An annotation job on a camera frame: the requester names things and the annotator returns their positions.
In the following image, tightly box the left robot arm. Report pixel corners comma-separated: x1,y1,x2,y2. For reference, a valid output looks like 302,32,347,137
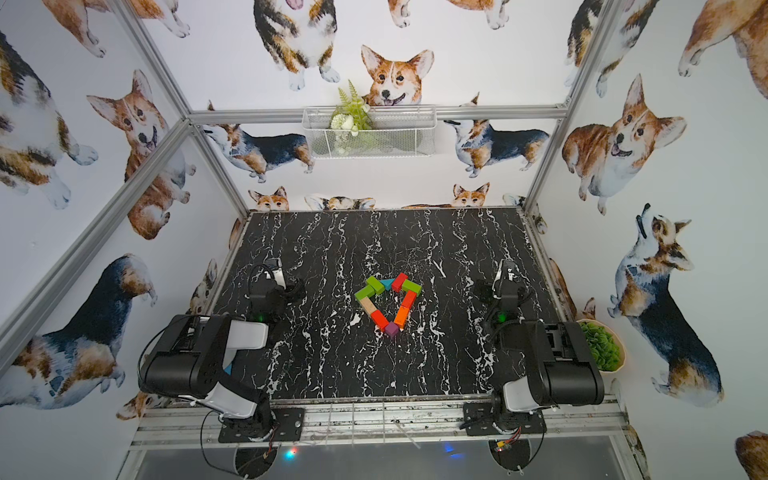
138,258,305,428

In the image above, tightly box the green fern with flower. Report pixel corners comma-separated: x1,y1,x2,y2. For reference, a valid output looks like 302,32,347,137
329,81,373,156

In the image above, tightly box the white wire basket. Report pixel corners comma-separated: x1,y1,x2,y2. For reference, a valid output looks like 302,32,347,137
302,106,437,159

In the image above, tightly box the natural wood block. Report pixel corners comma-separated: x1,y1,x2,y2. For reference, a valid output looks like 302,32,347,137
358,297,377,317

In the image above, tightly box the green block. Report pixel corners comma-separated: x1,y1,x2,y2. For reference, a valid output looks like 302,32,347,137
402,280,422,297
355,285,376,301
366,276,386,295

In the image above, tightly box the red block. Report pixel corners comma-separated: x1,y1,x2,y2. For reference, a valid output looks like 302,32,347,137
391,273,408,292
369,310,390,331
401,291,418,310

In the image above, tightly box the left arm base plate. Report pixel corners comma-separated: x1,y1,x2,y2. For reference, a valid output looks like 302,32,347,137
218,408,306,444

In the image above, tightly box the beige pot with plant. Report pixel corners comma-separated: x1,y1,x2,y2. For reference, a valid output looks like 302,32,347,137
579,320,625,373

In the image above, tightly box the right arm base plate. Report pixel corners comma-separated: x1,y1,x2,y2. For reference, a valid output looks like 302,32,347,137
459,402,547,436

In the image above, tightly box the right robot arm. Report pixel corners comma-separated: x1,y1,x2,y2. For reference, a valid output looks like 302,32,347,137
483,259,605,415

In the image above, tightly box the orange block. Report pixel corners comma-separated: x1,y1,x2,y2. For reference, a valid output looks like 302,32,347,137
394,307,410,330

